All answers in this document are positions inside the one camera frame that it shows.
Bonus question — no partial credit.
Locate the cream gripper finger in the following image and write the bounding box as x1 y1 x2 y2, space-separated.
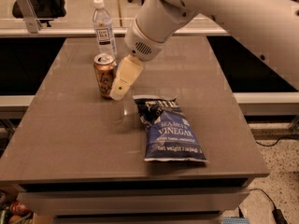
110 55 143 101

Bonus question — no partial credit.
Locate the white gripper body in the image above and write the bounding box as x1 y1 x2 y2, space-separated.
124 20 164 62

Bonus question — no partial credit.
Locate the orange LaCroix soda can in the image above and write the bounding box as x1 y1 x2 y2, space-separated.
93 53 117 98

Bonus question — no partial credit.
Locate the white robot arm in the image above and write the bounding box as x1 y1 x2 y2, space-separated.
110 0 299 100

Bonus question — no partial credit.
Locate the red can under table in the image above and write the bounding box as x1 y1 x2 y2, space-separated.
9 202 31 216

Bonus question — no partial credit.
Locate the clear plastic water bottle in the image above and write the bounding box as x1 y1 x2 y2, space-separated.
93 0 117 58

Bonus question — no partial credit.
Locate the blue vinegar chips bag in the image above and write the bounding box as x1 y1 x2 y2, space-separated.
133 95 206 161

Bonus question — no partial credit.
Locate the black office chair left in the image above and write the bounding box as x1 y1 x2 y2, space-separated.
11 0 67 28

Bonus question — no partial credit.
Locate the black power adapter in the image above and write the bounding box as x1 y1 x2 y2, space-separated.
272 209 288 224

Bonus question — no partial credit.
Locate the left metal glass bracket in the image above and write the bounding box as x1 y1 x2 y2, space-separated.
16 0 41 34

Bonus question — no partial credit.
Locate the black power cable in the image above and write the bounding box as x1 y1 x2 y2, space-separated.
248 135 299 211

